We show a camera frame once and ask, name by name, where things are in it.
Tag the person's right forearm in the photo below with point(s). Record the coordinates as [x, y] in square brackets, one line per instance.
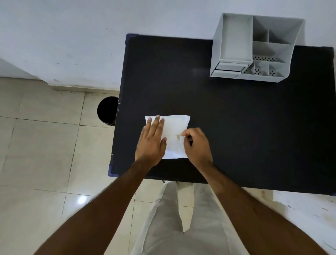
[252, 218]

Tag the person's right hand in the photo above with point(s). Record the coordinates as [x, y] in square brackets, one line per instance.
[198, 151]

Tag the person's right fingers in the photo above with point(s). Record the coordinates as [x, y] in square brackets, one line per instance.
[191, 134]

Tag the white paper sheet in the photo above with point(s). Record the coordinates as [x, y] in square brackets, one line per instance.
[174, 126]

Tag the blue table corner guard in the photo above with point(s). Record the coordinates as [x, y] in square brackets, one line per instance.
[127, 38]
[110, 169]

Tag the person's left thumb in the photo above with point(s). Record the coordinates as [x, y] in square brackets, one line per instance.
[163, 145]

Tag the black waste bin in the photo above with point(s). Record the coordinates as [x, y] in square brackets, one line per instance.
[107, 110]

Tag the grey desk organizer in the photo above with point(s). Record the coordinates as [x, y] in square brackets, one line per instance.
[236, 39]

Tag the person's left hand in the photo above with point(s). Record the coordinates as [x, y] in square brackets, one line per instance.
[149, 147]

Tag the person's left forearm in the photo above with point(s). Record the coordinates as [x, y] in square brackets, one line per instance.
[99, 215]

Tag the person's white trousers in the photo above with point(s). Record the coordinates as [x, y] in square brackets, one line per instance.
[162, 231]

